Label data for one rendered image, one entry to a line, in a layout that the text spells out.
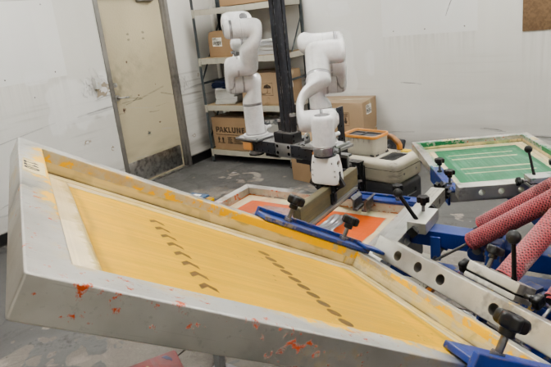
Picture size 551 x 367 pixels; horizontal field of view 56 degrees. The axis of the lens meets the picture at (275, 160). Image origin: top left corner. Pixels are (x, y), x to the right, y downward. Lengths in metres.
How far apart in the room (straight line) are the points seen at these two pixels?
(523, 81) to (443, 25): 0.92
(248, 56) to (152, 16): 3.93
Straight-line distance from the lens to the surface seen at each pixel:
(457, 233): 1.61
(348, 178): 1.85
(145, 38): 6.14
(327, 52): 1.84
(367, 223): 1.90
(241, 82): 2.49
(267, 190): 2.22
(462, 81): 5.47
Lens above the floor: 1.71
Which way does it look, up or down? 16 degrees down
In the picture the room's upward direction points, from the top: 6 degrees counter-clockwise
